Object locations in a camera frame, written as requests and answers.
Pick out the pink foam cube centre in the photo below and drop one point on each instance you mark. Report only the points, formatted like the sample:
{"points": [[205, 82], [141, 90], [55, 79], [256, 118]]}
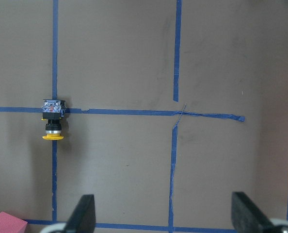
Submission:
{"points": [[11, 224]]}

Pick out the yellow push button switch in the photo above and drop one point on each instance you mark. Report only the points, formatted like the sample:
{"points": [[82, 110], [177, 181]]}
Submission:
{"points": [[53, 111]]}

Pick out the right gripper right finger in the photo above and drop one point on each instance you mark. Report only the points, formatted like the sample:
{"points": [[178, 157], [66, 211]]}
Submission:
{"points": [[246, 217]]}

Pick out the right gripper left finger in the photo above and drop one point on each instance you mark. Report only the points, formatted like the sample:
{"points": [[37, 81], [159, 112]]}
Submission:
{"points": [[83, 218]]}

